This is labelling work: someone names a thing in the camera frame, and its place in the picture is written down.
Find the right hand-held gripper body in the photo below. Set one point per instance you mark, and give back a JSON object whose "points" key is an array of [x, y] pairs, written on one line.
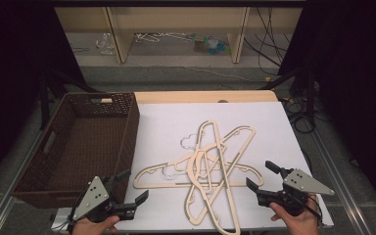
{"points": [[298, 181]]}

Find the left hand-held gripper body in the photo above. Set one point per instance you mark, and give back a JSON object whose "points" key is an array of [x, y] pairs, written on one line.
{"points": [[93, 199]]}

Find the beige hanger with grey strips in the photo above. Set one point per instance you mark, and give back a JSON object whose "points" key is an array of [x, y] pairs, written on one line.
{"points": [[156, 186]]}

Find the beige plastic clothes hanger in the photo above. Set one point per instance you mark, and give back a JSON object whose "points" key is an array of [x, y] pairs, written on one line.
{"points": [[254, 130], [210, 122]]}

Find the brown woven basket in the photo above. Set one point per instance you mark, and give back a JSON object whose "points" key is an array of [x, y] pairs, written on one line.
{"points": [[78, 147]]}

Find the person's left hand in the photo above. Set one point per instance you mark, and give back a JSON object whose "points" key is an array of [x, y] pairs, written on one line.
{"points": [[91, 228]]}

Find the person's right hand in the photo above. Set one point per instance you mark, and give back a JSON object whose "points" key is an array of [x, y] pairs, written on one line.
{"points": [[300, 225]]}

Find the white sheet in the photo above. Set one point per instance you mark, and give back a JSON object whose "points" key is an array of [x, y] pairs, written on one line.
{"points": [[163, 124]]}

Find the wooden table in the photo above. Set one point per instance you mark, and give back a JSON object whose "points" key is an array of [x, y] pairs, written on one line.
{"points": [[182, 96]]}

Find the clear plastic bag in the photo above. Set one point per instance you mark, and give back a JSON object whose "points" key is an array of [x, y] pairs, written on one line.
{"points": [[105, 44]]}

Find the colourful plastic toys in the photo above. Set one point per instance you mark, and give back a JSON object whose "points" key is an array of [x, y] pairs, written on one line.
{"points": [[210, 45]]}

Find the beige shelf unit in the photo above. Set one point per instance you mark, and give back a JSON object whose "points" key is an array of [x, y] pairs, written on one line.
{"points": [[176, 19]]}

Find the metal rail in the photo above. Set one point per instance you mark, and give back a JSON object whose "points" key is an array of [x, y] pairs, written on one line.
{"points": [[6, 196], [342, 182]]}

